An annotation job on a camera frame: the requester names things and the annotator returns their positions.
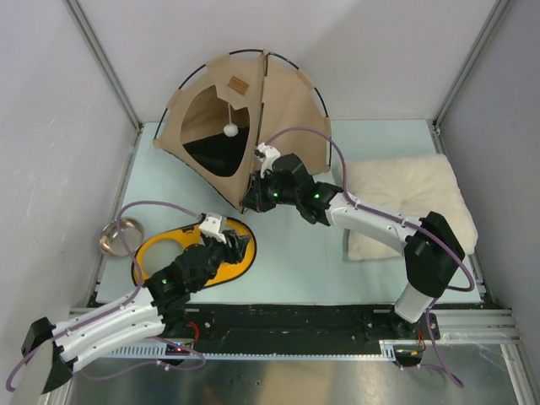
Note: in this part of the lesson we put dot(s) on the white pompom toy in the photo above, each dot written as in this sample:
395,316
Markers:
230,130

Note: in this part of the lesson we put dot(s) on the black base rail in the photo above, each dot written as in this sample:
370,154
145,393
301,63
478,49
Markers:
287,330

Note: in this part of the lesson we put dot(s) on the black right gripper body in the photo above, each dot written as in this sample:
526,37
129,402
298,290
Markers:
268,191

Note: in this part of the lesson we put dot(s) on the black tent pole front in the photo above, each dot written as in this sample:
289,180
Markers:
255,128

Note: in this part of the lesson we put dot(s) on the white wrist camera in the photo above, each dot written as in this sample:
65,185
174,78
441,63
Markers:
267,155
212,226

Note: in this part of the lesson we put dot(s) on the yellow double bowl holder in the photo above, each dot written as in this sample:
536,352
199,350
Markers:
160,250

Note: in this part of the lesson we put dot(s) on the left aluminium frame post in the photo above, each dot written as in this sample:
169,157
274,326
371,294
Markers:
103,62

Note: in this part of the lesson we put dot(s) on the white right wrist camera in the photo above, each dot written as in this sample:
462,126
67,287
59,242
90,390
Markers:
267,155

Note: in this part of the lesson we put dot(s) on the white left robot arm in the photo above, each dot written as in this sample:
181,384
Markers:
154,309

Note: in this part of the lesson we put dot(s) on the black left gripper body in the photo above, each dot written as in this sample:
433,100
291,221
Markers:
226,253

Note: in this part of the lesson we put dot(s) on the aluminium frame post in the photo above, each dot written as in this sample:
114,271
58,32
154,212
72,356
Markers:
485,35
103,62

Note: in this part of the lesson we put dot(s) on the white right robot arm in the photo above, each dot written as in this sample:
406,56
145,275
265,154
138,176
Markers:
430,249

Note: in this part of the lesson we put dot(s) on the small circuit board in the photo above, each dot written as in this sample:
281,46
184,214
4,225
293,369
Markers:
176,349

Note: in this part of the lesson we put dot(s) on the steel pet bowl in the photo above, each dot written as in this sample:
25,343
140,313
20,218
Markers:
117,235

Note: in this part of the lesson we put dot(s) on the right aluminium frame post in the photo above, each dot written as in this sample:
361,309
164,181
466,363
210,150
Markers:
485,35

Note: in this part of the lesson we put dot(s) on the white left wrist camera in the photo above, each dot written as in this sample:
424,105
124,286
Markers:
212,226

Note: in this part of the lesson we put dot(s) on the beige fabric pet tent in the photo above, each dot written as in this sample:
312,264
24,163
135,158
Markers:
253,131

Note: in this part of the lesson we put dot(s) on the cream fluffy cushion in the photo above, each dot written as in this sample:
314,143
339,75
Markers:
415,186

